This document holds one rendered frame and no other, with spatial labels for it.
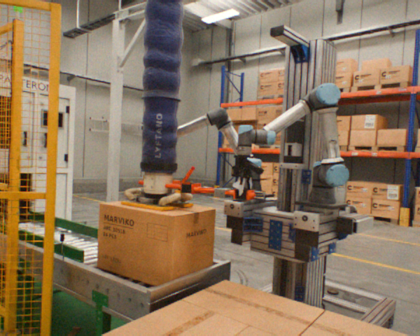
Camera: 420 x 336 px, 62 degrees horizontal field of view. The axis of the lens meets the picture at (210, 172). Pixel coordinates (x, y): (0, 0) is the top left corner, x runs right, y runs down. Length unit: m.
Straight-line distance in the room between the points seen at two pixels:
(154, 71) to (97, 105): 9.73
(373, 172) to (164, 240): 8.73
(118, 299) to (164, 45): 1.41
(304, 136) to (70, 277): 1.67
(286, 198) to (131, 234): 0.99
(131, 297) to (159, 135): 0.89
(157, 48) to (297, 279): 1.66
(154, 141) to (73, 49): 9.77
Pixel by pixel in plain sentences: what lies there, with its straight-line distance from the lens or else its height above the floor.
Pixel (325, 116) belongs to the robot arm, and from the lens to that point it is 1.91.
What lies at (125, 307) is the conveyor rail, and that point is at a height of 0.48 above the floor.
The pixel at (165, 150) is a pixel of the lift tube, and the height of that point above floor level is 1.29.
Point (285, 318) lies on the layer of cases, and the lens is 1.76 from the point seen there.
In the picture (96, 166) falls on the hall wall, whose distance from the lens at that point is 11.73.
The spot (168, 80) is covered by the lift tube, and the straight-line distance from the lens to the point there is 2.08.
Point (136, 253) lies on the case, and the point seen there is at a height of 0.70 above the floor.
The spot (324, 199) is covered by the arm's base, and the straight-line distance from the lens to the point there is 2.03.
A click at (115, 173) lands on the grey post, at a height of 0.97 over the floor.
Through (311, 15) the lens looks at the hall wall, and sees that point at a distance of 11.87.
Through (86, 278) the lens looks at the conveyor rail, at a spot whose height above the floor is 0.54.
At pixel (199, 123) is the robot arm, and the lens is 2.33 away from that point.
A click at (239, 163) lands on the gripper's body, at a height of 1.24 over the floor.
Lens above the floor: 1.26
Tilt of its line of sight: 2 degrees down
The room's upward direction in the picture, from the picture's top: 3 degrees clockwise
